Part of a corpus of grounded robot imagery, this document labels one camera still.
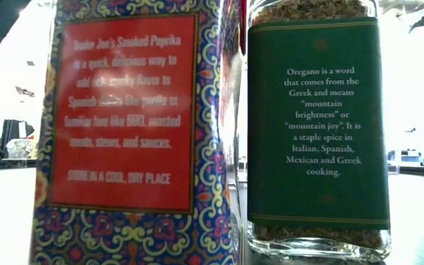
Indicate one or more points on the red smoked paprika tin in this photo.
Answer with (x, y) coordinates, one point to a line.
(123, 110)

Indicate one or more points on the grey crumpled bag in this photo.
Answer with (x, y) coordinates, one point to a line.
(22, 149)

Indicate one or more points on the green-lidded oregano jar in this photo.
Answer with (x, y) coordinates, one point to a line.
(318, 110)

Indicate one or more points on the black equipment case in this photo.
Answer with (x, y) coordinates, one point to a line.
(13, 130)

